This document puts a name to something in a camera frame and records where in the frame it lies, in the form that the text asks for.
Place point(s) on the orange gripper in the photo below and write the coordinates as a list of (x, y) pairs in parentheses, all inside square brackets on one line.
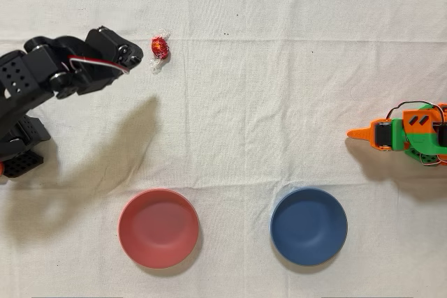
[(383, 135)]

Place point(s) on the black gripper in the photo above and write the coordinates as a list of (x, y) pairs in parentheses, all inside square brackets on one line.
[(126, 54)]

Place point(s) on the red candy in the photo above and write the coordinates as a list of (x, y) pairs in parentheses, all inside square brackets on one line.
[(159, 47)]

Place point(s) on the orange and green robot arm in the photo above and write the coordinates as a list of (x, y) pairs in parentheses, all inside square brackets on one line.
[(422, 137)]

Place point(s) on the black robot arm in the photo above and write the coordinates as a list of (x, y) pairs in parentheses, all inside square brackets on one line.
[(21, 78)]

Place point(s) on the blue bowl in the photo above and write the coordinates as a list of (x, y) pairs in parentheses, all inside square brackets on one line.
[(309, 228)]

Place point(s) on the red bowl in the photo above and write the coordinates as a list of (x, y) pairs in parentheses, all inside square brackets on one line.
[(157, 231)]

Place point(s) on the white tablecloth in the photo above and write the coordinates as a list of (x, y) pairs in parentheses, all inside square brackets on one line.
[(223, 120)]

